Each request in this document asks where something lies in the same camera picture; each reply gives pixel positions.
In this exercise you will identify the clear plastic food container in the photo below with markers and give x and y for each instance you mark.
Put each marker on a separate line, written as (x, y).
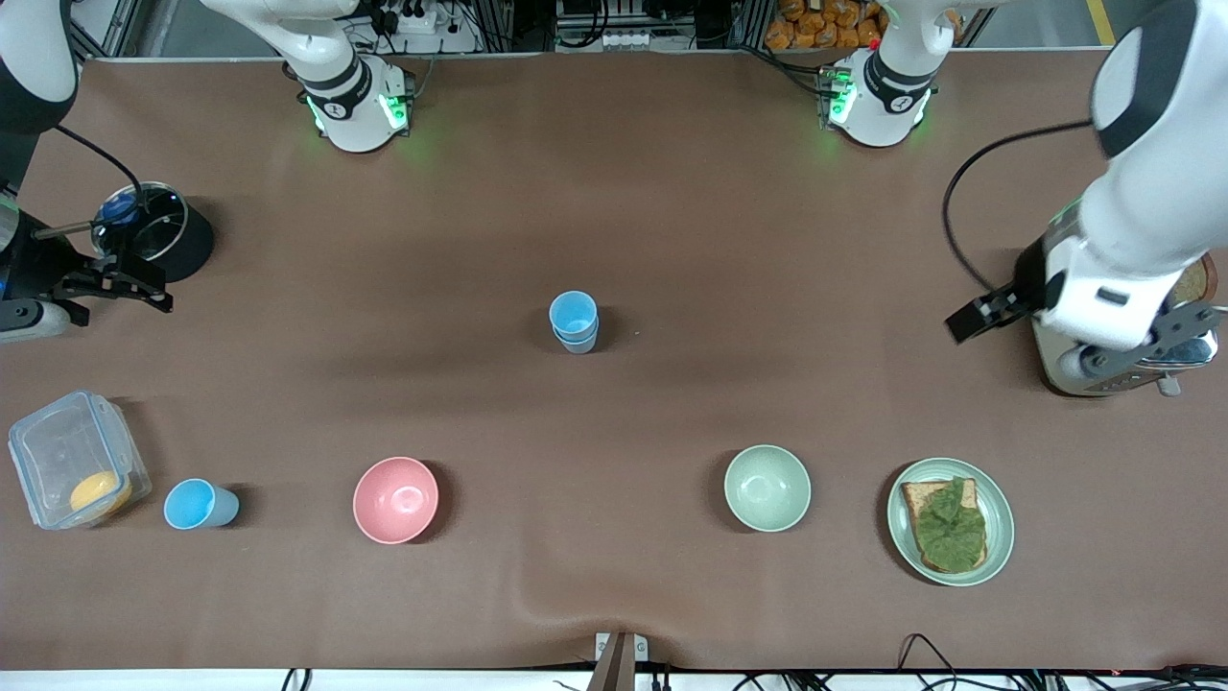
(58, 451)

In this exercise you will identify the brown bread slice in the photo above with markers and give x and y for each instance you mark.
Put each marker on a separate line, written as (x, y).
(1197, 283)

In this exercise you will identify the pale green bowl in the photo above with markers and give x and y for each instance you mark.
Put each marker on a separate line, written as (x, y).
(767, 488)

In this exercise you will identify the green lettuce leaf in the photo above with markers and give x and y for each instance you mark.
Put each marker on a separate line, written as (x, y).
(955, 528)

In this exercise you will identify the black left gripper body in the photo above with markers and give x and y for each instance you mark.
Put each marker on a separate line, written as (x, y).
(1028, 279)

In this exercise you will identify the white power strip with plugs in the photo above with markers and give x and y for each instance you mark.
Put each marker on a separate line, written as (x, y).
(408, 17)

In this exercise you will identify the brown table cover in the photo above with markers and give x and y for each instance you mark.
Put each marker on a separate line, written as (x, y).
(614, 192)

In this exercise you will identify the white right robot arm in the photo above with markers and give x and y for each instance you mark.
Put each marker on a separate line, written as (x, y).
(350, 96)

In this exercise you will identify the yellow round food piece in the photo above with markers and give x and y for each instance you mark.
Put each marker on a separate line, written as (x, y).
(99, 491)

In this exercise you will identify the pink bowl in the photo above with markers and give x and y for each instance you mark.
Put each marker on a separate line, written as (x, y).
(395, 501)

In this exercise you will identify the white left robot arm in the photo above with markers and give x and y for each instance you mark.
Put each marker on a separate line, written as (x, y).
(1151, 192)

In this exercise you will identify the metal table clamp bracket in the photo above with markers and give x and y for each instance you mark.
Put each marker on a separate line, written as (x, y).
(619, 662)

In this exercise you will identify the brown toast slice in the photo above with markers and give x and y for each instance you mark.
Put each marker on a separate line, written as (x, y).
(916, 499)

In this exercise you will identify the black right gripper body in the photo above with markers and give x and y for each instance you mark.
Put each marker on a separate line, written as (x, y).
(36, 264)

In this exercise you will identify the light blue plastic cup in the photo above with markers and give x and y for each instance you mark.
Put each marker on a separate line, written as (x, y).
(573, 312)
(578, 344)
(197, 505)

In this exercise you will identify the cream and chrome toaster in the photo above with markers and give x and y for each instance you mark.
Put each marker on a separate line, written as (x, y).
(1132, 382)

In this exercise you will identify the aluminium frame profile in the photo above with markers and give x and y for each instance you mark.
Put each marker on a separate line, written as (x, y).
(106, 29)

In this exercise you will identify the glass lid with blue knob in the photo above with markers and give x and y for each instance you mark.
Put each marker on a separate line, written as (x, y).
(120, 209)

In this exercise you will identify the bag of orange bread rolls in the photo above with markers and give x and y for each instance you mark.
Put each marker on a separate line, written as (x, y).
(815, 24)

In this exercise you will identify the pale green plate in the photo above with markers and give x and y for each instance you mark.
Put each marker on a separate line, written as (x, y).
(1000, 523)

